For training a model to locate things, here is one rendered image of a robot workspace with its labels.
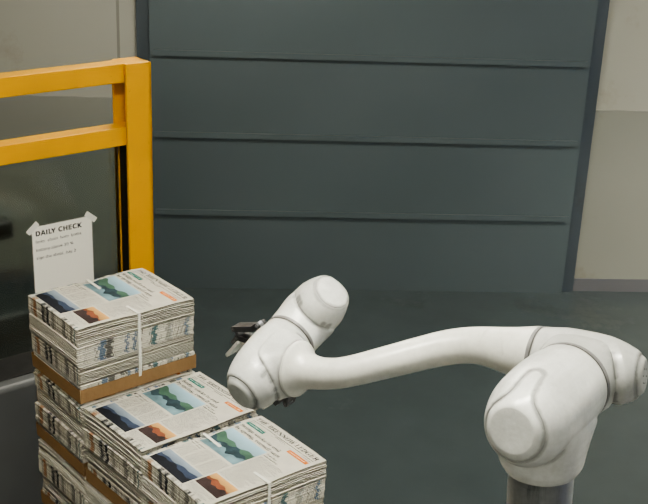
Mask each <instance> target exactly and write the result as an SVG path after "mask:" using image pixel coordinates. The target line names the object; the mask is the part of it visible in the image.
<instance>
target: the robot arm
mask: <svg viewBox="0 0 648 504"><path fill-rule="evenodd" d="M348 303H349V296H348V292H347V290H346V289H345V288H344V287H343V286H342V285H341V284H340V283H339V282H338V281H337V280H335V279H334V278H333V277H331V276H327V275H322V276H318V277H314V278H312V279H310V280H308V281H306V282H304V283H303V284H302V285H300V286H299V287H298V288H297V289H296V290H295V291H294V292H293V293H292V294H290V295H289V296H288V297H287V299H286V300H285V301H284V302H283V304H282V305H281V306H280V308H279V309H278V310H277V312H276V313H275V314H274V315H273V317H272V318H271V319H270V320H269V321H268V322H267V323H266V321H265V319H262V320H260V321H259V322H240V323H238V324H236V325H234V326H232V327H231V330H232V332H235V337H234V338H233V339H232V340H231V343H232V345H233V346H232V347H231V348H230V349H229V351H228V352H227V353H226V354H225V355H226V357H228V356H230V355H232V354H233V353H235V352H237V351H238V350H239V349H240V348H241V346H242V345H243V344H244V343H245V344H244V346H243V347H242V348H241V349H240V351H239V352H238V353H237V355H236V356H235V358H234V360H233V361H232V363H231V365H230V368H229V370H228V374H227V387H228V390H229V393H230V394H231V396H232V397H233V399H234V400H235V401H236V402H237V403H238V404H240V405H241V406H243V407H245V408H249V409H253V410H256V409H261V408H262V409H263V410H264V409H265V408H267V407H268V406H270V405H272V404H274V406H277V405H278V404H280V403H281V402H283V405H284V407H288V406H289V405H291V404H292V403H294V402H295V400H296V397H299V396H301V395H302V394H304V393H305V392H306V391H307V390H308V389H316V390H330V389H342V388H348V387H354V386H359V385H363V384H367V383H372V382H376V381H380V380H385V379H389V378H393V377H398V376H402V375H406V374H411V373H415V372H419V371H424V370H428V369H432V368H437V367H442V366H447V365H454V364H475V365H481V366H485V367H488V368H491V369H494V370H496V371H499V372H501V373H504V374H506V376H505V377H504V378H503V379H502V380H501V381H500V382H499V383H498V384H497V386H496V387H495V389H494V390H493V392H492V394H491V396H490V398H489V400H488V403H487V406H486V410H485V415H484V429H485V434H486V437H487V440H488V442H489V444H490V445H491V447H492V448H493V449H494V451H495V452H496V453H497V454H498V457H499V460H500V463H501V465H502V466H503V468H504V470H505V471H506V473H507V474H508V480H507V499H506V504H572V499H573V485H574V479H575V477H576V476H577V475H578V474H579V473H580V472H581V470H582V468H583V466H584V464H585V459H586V456H587V452H588V449H589V445H590V442H591V439H592V436H593V433H594V430H595V427H596V425H597V417H598V415H599V414H600V413H601V412H603V411H604V410H606V409H607V408H609V407H610V405H611V404H614V405H623V404H626V403H629V402H632V401H634V400H637V399H638V398H639V396H640V395H642V394H643V393H644V391H645V389H646V385H647V379H648V362H647V359H646V358H645V357H644V356H643V355H642V353H641V352H640V351H639V350H638V349H636V348H635V347H633V346H631V345H630V344H628V343H626V342H624V341H622V340H620V339H617V338H615V337H612V336H609V335H605V334H601V333H596V332H591V331H586V330H581V329H574V328H566V327H545V326H528V327H462V328H454V329H448V330H443V331H438V332H434V333H430V334H426V335H422V336H418V337H415V338H411V339H408V340H404V341H401V342H397V343H393V344H390V345H386V346H383V347H379V348H376V349H372V350H368V351H365V352H361V353H358V354H354V355H350V356H345V357H339V358H325V357H320V356H318V355H316V354H315V350H316V349H317V348H318V347H319V346H320V345H321V344H322V343H323V342H324V341H325V340H326V339H327V338H328V337H329V336H330V335H331V334H332V333H333V332H334V329H335V328H336V327H337V326H338V325H339V324H340V322H341V321H342V319H343V318H344V315H345V313H346V311H347V307H348ZM254 331H255V333H251V332H254Z"/></svg>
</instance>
